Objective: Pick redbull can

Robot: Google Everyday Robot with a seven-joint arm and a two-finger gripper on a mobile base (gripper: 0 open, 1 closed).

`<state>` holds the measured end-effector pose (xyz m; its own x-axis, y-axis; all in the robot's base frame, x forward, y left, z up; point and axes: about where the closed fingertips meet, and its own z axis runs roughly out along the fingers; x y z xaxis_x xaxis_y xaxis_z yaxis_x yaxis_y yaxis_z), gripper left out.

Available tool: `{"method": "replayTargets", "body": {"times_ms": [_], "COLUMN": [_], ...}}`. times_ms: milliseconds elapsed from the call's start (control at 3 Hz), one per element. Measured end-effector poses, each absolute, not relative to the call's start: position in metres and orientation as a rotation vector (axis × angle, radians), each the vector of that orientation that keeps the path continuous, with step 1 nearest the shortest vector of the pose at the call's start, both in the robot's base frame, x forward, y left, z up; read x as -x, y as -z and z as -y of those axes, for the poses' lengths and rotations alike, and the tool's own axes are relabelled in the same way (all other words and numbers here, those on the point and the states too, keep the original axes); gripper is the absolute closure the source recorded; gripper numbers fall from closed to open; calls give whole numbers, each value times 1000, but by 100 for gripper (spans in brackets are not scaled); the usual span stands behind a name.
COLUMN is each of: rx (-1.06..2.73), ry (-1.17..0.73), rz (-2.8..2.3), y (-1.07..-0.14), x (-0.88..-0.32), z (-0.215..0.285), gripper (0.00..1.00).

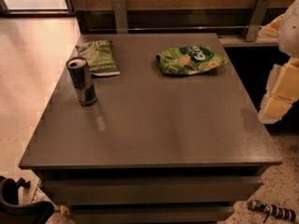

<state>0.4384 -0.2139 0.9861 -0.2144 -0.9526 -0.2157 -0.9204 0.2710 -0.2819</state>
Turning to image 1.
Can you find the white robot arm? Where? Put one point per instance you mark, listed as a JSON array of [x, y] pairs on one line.
[[288, 32]]

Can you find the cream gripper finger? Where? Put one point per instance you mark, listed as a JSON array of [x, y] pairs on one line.
[[276, 108], [287, 85]]

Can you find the red bull can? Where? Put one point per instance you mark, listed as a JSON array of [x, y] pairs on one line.
[[81, 77]]

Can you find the right metal bracket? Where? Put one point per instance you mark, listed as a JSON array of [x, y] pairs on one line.
[[250, 32]]

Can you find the green snack bag right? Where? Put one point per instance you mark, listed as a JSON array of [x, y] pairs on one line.
[[188, 61]]

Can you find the green chip bag left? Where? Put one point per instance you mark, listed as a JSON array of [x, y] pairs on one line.
[[100, 58]]

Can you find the grey drawer cabinet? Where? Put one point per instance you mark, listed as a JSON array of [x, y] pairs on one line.
[[152, 149]]

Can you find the left metal bracket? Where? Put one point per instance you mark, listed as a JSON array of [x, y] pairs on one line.
[[120, 13]]

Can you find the metal bracket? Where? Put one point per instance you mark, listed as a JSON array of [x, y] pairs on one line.
[[120, 13], [250, 32]]

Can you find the black white striped stick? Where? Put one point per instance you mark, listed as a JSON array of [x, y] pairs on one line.
[[273, 210]]

